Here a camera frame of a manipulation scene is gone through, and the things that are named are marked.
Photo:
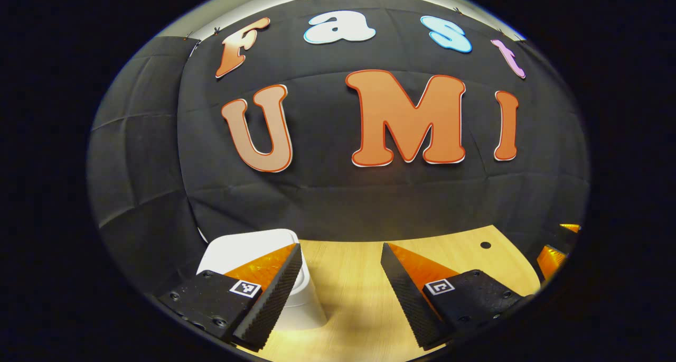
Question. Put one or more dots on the white desktop garbage bin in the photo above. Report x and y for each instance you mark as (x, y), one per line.
(237, 246)

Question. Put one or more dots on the black backdrop cloth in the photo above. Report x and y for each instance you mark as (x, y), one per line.
(327, 198)

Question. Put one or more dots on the wooden desktop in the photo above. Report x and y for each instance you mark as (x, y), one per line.
(348, 282)

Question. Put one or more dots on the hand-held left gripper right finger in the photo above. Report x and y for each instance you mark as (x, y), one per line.
(409, 304)

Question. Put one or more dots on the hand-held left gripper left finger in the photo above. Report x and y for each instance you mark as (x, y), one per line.
(272, 304)

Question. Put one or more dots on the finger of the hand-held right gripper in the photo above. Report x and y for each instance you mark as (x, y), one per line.
(570, 228)
(550, 259)

